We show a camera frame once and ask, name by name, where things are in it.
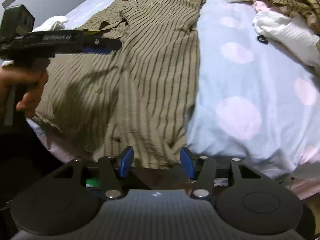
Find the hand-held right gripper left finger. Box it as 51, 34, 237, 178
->
54, 146, 134, 200

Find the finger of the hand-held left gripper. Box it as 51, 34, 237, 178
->
82, 31, 123, 54

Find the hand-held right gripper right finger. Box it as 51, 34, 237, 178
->
180, 147, 272, 200

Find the brown striped shirt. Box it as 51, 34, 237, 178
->
32, 0, 207, 169

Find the person's left hand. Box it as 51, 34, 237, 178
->
0, 66, 48, 118

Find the white folded garment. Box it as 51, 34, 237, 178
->
32, 16, 69, 32

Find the polka dot bed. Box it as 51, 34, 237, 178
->
25, 0, 320, 200

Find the white ribbed garment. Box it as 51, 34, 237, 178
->
252, 9, 320, 68

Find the pale pink garment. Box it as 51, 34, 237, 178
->
254, 0, 275, 13

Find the small brown striped garment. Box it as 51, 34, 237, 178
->
272, 0, 320, 35

